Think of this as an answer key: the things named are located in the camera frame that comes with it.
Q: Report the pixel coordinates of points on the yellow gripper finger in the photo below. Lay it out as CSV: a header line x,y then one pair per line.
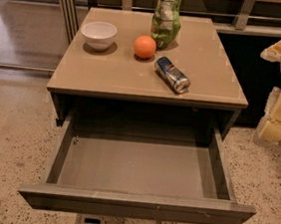
x,y
269,127
272,53

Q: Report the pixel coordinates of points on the blue silver redbull can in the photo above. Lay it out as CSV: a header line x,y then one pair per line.
x,y
177,80

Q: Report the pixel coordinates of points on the open grey top drawer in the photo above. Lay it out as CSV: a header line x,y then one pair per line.
x,y
135,170

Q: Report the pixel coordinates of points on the beige drawer cabinet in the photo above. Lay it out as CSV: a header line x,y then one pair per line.
x,y
117,74

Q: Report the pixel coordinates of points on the green chip bag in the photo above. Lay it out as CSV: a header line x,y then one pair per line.
x,y
165,22

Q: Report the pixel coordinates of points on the orange fruit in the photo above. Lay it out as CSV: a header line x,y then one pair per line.
x,y
144,47

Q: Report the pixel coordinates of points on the white ceramic bowl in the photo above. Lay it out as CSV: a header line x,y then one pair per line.
x,y
99,35

